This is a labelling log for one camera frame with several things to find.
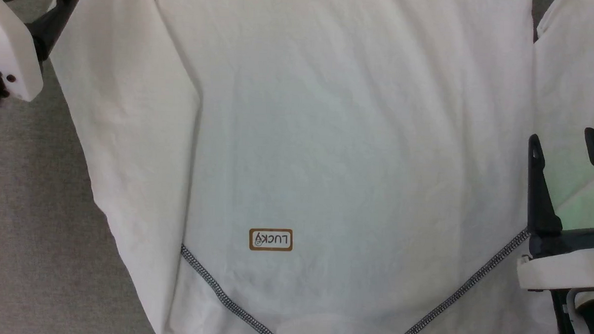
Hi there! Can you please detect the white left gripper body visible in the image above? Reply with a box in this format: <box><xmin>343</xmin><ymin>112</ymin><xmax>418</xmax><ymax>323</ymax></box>
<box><xmin>0</xmin><ymin>0</ymin><xmax>47</xmax><ymax>103</ymax></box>

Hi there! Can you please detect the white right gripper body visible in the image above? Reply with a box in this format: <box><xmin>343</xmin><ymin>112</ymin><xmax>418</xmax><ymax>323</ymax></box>
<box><xmin>515</xmin><ymin>224</ymin><xmax>594</xmax><ymax>294</ymax></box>

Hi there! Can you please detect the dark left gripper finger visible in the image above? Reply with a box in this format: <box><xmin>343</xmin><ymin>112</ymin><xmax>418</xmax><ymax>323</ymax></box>
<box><xmin>24</xmin><ymin>0</ymin><xmax>80</xmax><ymax>64</ymax></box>

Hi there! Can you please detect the white long-sleeve shirt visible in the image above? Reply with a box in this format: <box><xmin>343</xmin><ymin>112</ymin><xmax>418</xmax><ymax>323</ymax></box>
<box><xmin>38</xmin><ymin>0</ymin><xmax>594</xmax><ymax>334</ymax></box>

